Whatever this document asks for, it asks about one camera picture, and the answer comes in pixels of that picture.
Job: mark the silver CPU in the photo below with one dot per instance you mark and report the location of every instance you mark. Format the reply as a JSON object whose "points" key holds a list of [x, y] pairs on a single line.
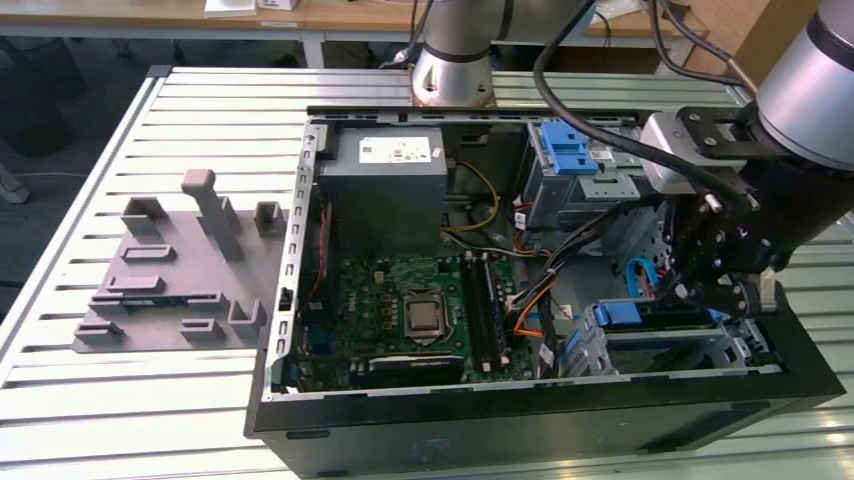
{"points": [[425, 317]]}

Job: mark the black graphics card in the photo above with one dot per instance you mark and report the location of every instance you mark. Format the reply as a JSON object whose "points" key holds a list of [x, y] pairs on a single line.
{"points": [[407, 367]]}

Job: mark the white desk foot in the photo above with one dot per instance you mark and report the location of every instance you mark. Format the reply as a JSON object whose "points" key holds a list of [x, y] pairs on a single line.
{"points": [[14, 190]]}

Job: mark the large white box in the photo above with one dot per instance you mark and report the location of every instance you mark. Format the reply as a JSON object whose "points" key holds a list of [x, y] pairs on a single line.
{"points": [[230, 7]]}

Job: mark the black PC case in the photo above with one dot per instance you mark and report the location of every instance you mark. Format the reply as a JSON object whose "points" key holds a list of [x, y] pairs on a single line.
{"points": [[467, 430]]}

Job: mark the CPU socket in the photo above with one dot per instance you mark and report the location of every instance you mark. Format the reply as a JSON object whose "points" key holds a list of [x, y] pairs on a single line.
{"points": [[427, 294]]}

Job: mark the hard disk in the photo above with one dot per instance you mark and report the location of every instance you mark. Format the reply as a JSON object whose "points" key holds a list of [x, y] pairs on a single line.
{"points": [[617, 315]]}

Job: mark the green motherboard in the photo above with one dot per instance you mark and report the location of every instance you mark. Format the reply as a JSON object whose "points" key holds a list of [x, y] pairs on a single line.
{"points": [[363, 280]]}

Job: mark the metal disk bay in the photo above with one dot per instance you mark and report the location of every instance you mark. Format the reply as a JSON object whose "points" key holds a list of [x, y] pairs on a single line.
{"points": [[668, 338]]}

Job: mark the clear plastic bag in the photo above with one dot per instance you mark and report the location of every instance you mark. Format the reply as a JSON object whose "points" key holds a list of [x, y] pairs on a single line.
{"points": [[624, 6]]}

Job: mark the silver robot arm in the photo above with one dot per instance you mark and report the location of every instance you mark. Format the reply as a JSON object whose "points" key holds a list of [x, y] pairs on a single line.
{"points": [[808, 100]]}

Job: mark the blue plastic drive latch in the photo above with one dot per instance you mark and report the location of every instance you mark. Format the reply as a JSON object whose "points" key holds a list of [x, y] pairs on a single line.
{"points": [[567, 150]]}

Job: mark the wooden desk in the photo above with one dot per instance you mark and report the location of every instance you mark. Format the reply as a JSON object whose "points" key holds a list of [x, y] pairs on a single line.
{"points": [[167, 22]]}

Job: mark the black office chair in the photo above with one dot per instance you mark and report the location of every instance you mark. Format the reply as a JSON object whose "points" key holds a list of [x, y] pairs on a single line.
{"points": [[40, 110]]}

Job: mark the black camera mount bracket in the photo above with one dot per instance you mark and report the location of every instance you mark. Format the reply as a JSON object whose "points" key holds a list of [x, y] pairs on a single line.
{"points": [[721, 132]]}

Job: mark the metal optical drive cage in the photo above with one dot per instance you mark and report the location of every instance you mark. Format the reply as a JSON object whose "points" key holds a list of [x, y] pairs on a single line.
{"points": [[567, 200]]}

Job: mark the grey parts rack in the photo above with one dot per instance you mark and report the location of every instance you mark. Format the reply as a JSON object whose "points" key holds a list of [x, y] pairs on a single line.
{"points": [[194, 280]]}

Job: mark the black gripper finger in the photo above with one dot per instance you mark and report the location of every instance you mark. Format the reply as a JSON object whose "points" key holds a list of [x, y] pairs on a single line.
{"points": [[690, 235], [730, 280]]}

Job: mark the grey power supply unit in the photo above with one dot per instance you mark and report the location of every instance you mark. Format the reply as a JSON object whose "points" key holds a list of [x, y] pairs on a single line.
{"points": [[381, 210]]}

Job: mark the small white box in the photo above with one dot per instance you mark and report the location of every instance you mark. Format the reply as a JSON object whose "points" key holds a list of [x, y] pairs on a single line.
{"points": [[277, 4]]}

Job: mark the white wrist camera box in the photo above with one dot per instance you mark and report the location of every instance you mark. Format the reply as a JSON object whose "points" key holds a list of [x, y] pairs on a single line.
{"points": [[668, 150]]}

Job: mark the small brown box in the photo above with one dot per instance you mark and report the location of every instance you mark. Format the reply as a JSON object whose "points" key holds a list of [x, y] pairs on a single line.
{"points": [[678, 10]]}

